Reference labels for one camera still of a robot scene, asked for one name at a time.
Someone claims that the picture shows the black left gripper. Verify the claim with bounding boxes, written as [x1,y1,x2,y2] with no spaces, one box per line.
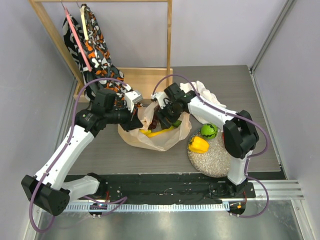
[105,101,143,132]

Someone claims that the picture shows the yellow fake banana bunch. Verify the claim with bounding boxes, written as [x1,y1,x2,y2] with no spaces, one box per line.
[139,125,175,138]

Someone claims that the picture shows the translucent plastic shopping bag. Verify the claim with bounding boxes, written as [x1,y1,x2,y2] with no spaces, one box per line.
[117,102,192,152]

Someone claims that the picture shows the yellow fake bell pepper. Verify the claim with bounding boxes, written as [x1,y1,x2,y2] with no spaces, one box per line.
[188,136,210,154]

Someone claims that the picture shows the green fake watermelon ball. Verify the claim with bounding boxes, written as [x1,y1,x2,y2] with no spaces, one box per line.
[200,123,219,140]

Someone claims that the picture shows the green fake mango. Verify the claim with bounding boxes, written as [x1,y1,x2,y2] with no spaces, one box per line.
[172,120,182,128]

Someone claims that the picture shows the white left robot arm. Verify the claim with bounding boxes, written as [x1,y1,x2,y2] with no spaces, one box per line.
[21,89,143,216]

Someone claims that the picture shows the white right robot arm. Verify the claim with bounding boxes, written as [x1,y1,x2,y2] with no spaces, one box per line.
[151,83,259,198]

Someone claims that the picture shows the dark red fake grapes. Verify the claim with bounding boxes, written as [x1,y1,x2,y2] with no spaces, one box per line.
[148,106,160,130]

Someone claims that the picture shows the wooden clothes rack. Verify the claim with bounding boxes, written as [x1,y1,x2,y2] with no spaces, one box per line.
[29,0,173,103]

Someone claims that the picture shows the white crumpled cloth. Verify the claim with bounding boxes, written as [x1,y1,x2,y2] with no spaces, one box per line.
[179,80,227,125]

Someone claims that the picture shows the orange camouflage patterned garment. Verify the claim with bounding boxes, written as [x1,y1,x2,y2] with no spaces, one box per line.
[62,4,127,102]

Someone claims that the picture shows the speckled ceramic plate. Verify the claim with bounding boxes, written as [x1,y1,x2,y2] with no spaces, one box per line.
[186,129,230,178]

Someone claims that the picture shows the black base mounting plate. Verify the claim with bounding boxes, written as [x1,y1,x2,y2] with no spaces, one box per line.
[64,172,257,206]

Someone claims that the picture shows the pink clothes hanger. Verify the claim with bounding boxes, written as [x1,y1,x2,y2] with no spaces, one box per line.
[63,6,92,72]

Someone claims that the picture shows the cream clothes hanger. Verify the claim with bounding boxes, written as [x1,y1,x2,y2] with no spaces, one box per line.
[80,4,89,41]

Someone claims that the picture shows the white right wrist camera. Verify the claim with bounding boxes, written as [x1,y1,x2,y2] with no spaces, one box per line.
[151,91,171,109]

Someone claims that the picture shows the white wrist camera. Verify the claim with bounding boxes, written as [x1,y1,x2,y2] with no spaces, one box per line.
[151,91,171,109]
[124,90,143,113]

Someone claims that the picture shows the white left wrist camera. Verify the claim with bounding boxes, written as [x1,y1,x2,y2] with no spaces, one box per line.
[124,90,143,113]

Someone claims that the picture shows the white slotted cable duct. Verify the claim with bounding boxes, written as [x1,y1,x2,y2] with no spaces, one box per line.
[63,201,230,213]

